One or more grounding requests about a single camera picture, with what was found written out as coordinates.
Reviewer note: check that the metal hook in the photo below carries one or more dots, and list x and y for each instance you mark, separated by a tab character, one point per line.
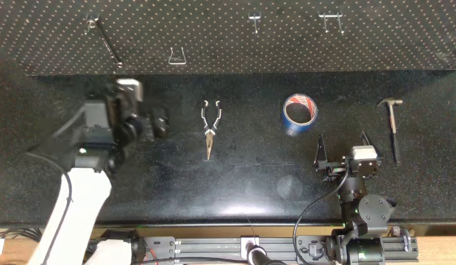
177	63
326	15
254	16
92	17

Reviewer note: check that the black and white pliers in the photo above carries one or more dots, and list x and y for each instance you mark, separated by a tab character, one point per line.
210	138

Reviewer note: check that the mounting rail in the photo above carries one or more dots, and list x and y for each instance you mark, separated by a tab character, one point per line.
213	246

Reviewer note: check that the hammer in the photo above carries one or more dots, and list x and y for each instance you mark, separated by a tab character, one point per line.
392	123

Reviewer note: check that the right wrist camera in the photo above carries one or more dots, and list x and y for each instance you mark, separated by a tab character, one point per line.
364	152

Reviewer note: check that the wrench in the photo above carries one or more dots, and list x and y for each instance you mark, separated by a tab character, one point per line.
106	42

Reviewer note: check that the roll of blue tape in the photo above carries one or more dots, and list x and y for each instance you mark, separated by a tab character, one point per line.
291	125

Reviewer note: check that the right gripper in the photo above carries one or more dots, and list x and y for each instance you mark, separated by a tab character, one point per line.
332	167

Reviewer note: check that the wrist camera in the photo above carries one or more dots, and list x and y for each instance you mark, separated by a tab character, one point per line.
364	152
129	88

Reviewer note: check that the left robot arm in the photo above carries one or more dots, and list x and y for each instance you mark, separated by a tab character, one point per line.
81	206

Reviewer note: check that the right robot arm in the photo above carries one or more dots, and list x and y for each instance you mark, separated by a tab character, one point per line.
373	213

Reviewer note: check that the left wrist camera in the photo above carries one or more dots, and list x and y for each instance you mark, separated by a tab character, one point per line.
129	88

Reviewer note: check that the black pegboard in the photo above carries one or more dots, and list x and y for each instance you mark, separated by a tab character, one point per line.
228	55

